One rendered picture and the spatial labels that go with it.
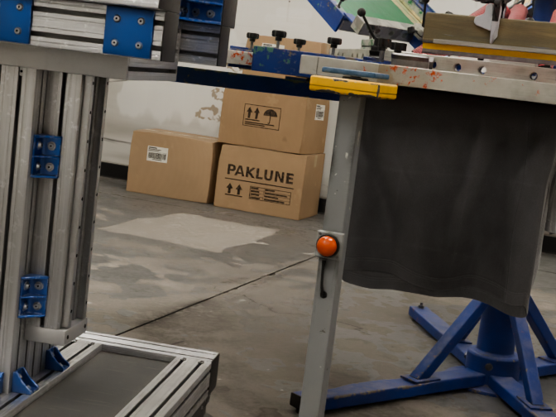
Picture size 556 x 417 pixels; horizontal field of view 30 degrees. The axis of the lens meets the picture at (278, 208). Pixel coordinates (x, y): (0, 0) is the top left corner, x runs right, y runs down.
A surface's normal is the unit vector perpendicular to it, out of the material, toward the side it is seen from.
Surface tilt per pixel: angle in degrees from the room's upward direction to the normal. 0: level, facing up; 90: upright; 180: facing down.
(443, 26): 89
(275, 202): 90
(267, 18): 90
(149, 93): 90
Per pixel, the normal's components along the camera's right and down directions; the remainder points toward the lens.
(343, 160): -0.36, 0.08
